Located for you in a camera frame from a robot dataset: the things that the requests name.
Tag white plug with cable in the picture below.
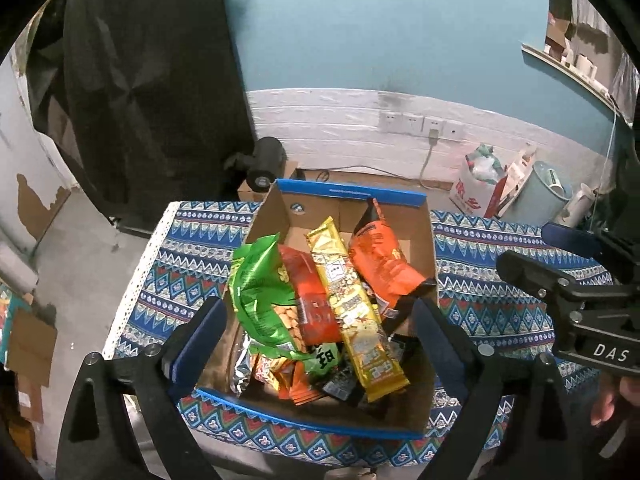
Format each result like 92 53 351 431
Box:
417 130 443 191

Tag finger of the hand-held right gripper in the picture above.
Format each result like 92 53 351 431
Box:
541 222 608 261
496 250 576 306

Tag white green plastic bag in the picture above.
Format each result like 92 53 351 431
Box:
465 144 506 183

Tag orange snack bag black ends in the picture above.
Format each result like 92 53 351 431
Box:
347 197 438 318

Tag red and white paper bag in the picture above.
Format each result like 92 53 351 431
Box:
449 162 508 218

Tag grey plastic sheet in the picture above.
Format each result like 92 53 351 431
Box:
610 55 640 121

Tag black backdrop cloth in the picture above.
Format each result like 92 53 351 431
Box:
30 0 258 236

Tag wall shelf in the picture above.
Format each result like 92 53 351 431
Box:
521 42 633 126

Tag person's right hand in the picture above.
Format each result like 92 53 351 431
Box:
590 374 633 428

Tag brown cardboard sheet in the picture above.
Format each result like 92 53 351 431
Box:
7 307 58 386

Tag light blue trash bin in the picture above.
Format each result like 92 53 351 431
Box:
510 161 573 226

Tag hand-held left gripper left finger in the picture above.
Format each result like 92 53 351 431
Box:
56 296 228 480

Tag red snack packet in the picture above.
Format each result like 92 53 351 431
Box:
277 245 343 346

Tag blue-sided cardboard box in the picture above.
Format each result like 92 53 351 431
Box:
195 179 440 441

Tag orange noodle print snack packet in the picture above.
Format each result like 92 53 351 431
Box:
230 337 291 398

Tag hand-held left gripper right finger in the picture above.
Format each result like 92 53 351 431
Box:
412 299 583 480

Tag blue patterned tablecloth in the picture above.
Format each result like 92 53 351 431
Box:
102 201 616 466

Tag yellow snack packet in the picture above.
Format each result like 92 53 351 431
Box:
306 216 411 403

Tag orange and green snack bag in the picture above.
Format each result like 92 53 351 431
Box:
287 342 346 406

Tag black cable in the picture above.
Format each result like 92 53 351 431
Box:
295 165 426 186

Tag white hanging cord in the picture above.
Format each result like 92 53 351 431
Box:
607 95 619 196

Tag white kettle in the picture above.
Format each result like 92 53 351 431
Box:
562 187 598 226

